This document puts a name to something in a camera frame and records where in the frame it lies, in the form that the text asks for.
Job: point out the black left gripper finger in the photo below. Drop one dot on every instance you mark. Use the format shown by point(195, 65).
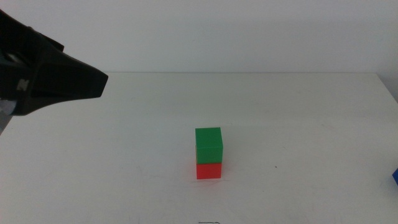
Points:
point(81, 77)
point(56, 99)

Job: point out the green cube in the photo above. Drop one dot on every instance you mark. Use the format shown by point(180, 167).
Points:
point(209, 144)

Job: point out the red cube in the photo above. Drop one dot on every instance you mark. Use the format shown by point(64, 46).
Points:
point(209, 171)

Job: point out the blue cube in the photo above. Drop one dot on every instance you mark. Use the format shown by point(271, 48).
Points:
point(395, 177)

